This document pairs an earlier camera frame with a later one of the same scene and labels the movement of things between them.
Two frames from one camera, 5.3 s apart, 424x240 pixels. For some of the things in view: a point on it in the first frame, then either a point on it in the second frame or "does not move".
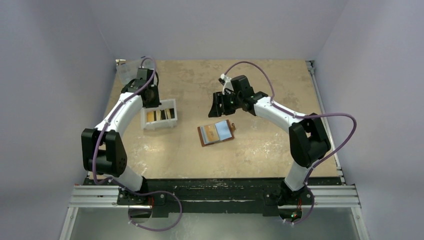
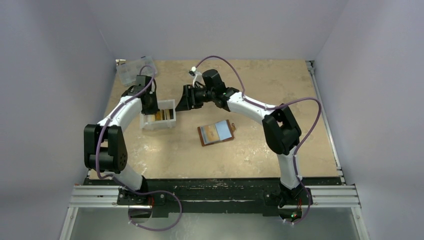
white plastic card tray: x=164 y=116 does not move
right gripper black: x=224 y=104 -> x=190 y=97
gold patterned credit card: x=212 y=134 does not move
